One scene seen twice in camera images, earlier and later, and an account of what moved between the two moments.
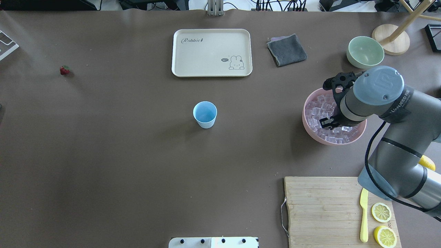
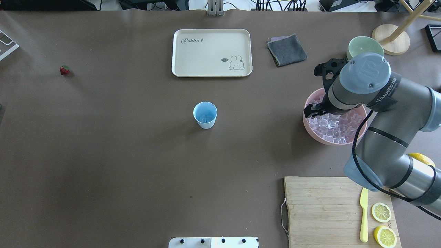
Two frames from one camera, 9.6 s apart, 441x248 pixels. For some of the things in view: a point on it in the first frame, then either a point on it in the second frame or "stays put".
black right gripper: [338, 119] -> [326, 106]
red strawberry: [64, 70] stays put
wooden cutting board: [325, 212] stays put
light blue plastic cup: [205, 112] stays put
